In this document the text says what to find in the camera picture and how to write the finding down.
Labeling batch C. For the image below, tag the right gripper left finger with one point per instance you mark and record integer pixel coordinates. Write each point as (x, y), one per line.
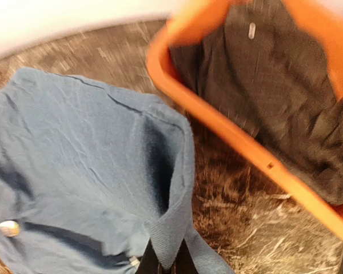
(149, 263)

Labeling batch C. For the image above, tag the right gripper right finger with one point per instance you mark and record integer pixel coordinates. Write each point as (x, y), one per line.
(183, 263)

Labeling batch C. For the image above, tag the blue t-shirt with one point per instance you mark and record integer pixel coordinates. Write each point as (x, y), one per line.
(91, 173)

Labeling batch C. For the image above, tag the round yellow grey brooch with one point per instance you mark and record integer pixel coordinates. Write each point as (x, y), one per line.
(10, 228)

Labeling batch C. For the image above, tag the black clothing in basin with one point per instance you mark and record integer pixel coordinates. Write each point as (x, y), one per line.
(270, 78)

